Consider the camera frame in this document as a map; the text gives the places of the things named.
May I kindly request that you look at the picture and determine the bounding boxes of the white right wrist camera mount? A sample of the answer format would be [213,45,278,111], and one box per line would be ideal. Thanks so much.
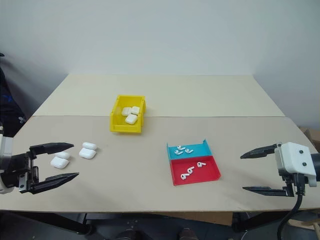
[274,141,318,188]

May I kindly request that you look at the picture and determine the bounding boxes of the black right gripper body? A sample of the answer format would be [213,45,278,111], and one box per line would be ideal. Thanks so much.
[277,169,306,195]

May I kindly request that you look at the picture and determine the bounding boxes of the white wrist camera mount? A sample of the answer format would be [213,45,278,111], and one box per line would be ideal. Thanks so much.
[274,141,318,188]
[0,134,14,195]

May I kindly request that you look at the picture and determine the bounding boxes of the dark brown rounded shape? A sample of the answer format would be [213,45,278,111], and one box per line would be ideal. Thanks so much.
[176,226,199,240]

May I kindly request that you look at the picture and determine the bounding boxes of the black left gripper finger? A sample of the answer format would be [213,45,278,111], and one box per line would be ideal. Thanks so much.
[29,142,75,158]
[32,172,80,195]

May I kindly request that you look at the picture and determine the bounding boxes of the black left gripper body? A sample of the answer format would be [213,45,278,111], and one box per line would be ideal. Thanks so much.
[0,146,41,195]

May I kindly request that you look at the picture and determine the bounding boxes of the light wooden pieces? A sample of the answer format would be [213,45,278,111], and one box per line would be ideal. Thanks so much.
[289,211,320,240]

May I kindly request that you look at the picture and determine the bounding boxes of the red plastic tray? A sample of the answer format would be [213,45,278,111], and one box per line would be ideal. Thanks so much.
[169,155,223,187]

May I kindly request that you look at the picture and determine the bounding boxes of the dark patterned cloth bag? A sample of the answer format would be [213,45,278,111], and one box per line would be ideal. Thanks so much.
[0,52,35,138]

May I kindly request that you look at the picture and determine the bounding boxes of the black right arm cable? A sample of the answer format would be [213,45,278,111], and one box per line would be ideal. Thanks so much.
[276,173,307,240]

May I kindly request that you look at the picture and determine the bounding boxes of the yellow plastic bin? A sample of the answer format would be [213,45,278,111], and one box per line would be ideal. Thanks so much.
[109,94,148,135]

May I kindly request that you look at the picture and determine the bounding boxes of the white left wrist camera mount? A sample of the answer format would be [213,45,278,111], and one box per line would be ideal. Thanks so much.
[0,134,14,195]

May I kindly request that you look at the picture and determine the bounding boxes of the blue plastic tray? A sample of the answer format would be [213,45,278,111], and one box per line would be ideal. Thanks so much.
[166,138,214,160]

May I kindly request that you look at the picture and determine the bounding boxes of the black table leg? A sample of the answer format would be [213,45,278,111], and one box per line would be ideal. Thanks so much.
[0,211,93,235]
[231,211,292,234]

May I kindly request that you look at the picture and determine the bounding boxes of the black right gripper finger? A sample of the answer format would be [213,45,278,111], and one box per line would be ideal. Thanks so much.
[242,185,295,198]
[239,141,284,160]

